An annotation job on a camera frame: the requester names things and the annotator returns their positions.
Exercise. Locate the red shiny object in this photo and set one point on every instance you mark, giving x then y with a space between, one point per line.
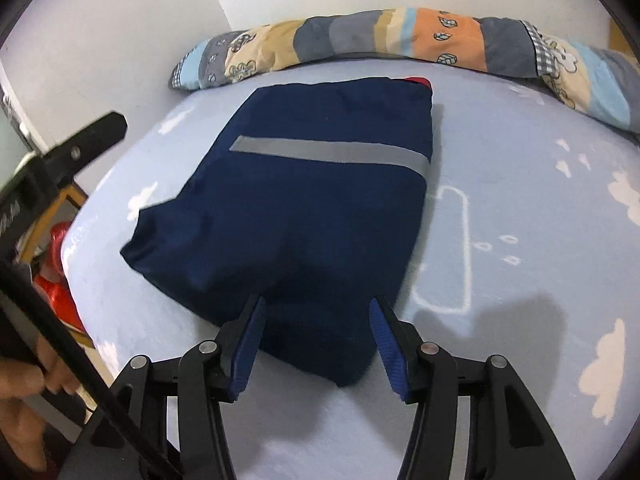
57 285

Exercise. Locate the light blue cloud-print bed sheet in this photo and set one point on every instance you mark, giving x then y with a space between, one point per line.
525 210

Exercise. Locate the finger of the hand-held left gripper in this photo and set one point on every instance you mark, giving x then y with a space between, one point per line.
85 145

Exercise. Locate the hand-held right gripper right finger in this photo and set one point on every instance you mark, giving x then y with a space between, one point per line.
390 350

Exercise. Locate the wooden frame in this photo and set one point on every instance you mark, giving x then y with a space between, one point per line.
72 195

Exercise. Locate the patchwork striped long pillow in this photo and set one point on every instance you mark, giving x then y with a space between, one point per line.
350 35

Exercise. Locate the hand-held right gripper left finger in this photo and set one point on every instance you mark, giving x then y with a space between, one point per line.
247 350

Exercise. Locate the navy jacket with red collar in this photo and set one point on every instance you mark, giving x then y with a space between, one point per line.
300 210

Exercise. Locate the person's left hand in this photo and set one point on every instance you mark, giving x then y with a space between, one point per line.
25 410

